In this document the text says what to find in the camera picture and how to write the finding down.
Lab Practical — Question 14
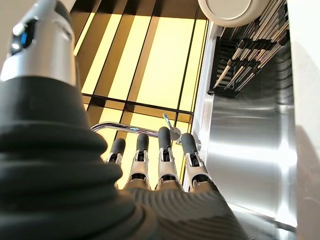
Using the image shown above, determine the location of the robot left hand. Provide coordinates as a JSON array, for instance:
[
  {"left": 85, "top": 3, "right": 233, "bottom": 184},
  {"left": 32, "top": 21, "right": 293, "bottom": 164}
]
[{"left": 0, "top": 0, "right": 251, "bottom": 240}]

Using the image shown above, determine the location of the chrome gooseneck faucet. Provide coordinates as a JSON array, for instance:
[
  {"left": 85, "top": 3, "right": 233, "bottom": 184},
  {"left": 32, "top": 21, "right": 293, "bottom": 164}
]
[{"left": 90, "top": 113, "right": 201, "bottom": 151}]

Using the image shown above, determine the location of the white ceramic plate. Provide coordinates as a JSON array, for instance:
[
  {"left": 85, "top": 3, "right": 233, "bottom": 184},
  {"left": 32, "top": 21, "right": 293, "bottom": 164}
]
[{"left": 197, "top": 0, "right": 270, "bottom": 28}]

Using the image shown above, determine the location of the black sink dish rack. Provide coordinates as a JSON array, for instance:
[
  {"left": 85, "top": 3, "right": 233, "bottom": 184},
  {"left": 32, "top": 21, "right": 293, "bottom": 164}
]
[{"left": 207, "top": 0, "right": 291, "bottom": 99}]

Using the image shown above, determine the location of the stainless steel sink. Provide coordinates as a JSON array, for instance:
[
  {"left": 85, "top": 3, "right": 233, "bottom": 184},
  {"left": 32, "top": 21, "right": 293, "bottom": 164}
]
[{"left": 191, "top": 19, "right": 299, "bottom": 235}]

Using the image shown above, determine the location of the yellow backlit window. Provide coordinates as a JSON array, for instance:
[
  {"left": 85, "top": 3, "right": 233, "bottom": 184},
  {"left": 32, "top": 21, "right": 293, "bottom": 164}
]
[{"left": 69, "top": 0, "right": 210, "bottom": 191}]

